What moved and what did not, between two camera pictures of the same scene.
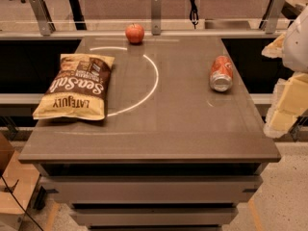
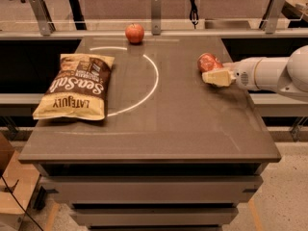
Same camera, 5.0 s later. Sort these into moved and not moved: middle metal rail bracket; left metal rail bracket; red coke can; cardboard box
Moved: red coke can
Not moved: middle metal rail bracket; cardboard box; left metal rail bracket
